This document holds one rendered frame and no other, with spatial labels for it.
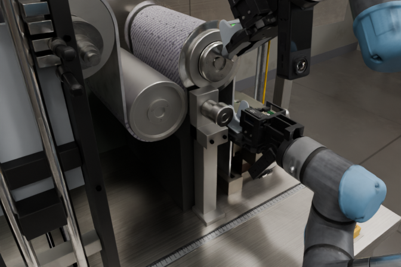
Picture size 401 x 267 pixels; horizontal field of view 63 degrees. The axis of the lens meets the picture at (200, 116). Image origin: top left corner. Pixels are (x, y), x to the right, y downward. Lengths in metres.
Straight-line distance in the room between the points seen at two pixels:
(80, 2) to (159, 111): 0.23
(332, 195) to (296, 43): 0.23
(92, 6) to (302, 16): 0.29
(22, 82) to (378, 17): 0.36
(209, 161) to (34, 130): 0.36
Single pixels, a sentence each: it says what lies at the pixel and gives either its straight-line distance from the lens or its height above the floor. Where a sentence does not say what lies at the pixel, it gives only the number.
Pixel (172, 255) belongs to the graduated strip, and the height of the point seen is 0.90.
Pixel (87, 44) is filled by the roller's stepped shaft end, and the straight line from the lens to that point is 0.42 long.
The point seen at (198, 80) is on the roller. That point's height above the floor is 1.22.
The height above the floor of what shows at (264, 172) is 1.03.
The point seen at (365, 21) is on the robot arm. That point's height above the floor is 1.39.
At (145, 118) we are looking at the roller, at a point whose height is 1.17.
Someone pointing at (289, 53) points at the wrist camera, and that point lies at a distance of 0.47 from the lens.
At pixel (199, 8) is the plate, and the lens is 0.99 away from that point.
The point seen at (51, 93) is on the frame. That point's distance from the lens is 0.42.
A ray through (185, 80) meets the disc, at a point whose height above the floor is 1.22.
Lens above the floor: 1.46
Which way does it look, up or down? 30 degrees down
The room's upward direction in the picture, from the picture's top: straight up
